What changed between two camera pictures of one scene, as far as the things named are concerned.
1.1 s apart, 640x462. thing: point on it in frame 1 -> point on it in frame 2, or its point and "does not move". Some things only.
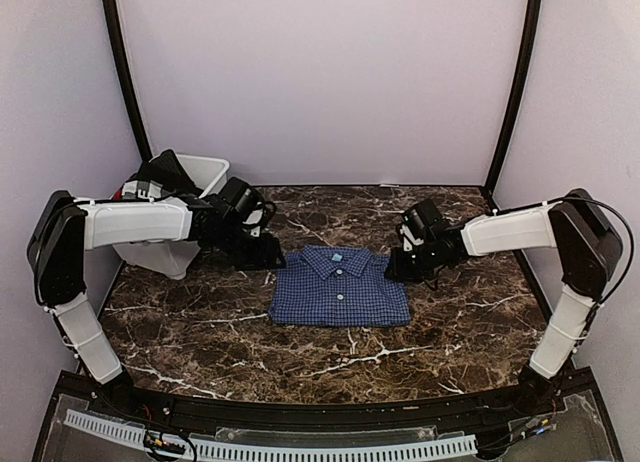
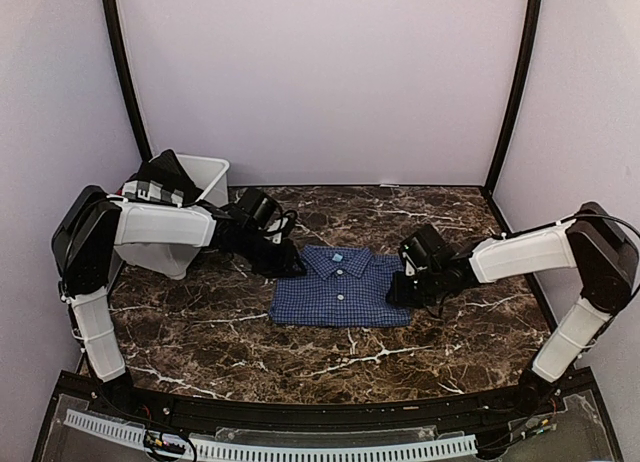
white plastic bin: [173, 257] does not move
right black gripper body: [418, 267] -> [418, 293]
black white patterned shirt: [160, 177] does not move
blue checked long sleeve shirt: [336, 286] does not move
